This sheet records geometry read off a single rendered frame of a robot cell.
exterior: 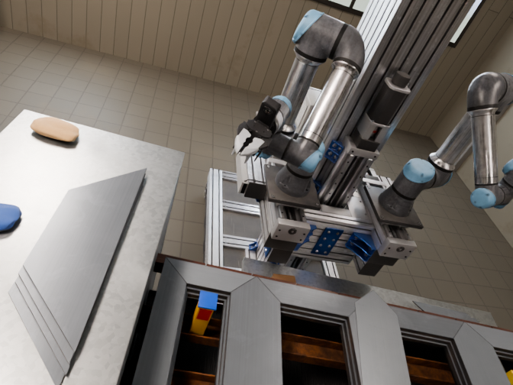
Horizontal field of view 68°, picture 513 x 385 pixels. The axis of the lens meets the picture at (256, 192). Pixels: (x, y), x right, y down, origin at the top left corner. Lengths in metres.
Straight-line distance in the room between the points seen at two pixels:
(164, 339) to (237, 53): 3.70
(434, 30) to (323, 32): 0.46
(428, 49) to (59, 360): 1.48
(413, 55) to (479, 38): 3.76
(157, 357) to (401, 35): 1.31
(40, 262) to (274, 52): 3.82
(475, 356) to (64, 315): 1.42
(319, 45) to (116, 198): 0.80
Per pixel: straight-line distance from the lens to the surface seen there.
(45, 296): 1.06
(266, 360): 1.28
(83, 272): 1.09
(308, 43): 1.32
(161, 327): 1.25
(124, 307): 1.06
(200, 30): 4.45
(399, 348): 1.55
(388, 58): 1.56
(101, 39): 4.65
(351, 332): 1.47
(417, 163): 1.73
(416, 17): 1.55
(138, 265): 1.14
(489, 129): 1.58
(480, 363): 1.77
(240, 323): 1.31
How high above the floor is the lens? 1.96
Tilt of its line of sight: 38 degrees down
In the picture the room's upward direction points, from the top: 23 degrees clockwise
